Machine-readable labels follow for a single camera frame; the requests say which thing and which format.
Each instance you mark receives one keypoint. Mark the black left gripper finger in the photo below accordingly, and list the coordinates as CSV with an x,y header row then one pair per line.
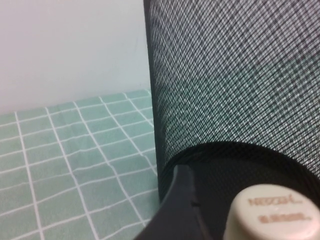
x,y
180,212

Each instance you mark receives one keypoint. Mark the small bottle beige cap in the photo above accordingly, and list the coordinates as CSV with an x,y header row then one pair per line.
x,y
270,215

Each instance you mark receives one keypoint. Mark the black mesh wastebasket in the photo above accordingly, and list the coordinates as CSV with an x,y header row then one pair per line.
x,y
225,75

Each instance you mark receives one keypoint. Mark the green checked tablecloth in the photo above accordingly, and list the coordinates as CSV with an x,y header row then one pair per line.
x,y
62,162

